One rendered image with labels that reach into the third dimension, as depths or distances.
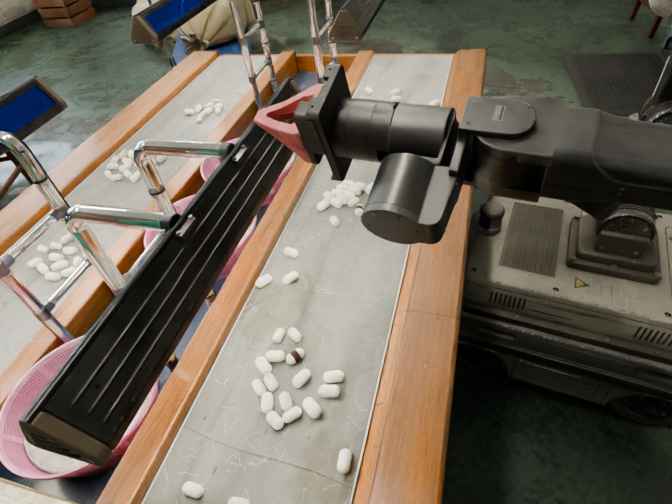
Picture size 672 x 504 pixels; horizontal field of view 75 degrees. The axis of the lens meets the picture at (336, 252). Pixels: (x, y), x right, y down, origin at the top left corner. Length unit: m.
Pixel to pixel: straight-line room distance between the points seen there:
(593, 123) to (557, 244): 1.04
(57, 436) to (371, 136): 0.36
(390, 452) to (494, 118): 0.49
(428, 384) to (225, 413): 0.34
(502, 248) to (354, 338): 0.68
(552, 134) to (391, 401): 0.48
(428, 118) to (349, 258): 0.59
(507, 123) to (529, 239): 1.05
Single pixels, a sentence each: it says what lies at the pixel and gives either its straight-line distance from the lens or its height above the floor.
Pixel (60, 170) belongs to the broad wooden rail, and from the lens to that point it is 1.56.
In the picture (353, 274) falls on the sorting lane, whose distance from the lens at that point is 0.92.
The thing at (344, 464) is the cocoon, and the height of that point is 0.76.
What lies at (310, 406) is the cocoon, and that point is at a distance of 0.74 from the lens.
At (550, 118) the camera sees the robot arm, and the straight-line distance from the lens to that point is 0.40.
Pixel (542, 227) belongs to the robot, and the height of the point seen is 0.48.
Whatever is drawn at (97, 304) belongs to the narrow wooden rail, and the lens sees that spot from 1.08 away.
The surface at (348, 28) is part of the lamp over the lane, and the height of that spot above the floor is 1.07.
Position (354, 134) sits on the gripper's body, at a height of 1.21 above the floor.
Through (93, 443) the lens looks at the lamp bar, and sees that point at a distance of 0.46.
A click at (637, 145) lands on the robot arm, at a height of 1.22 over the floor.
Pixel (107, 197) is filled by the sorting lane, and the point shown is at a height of 0.74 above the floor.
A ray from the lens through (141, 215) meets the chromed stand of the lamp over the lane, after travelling 0.55.
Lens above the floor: 1.42
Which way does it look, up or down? 45 degrees down
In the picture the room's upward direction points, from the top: 9 degrees counter-clockwise
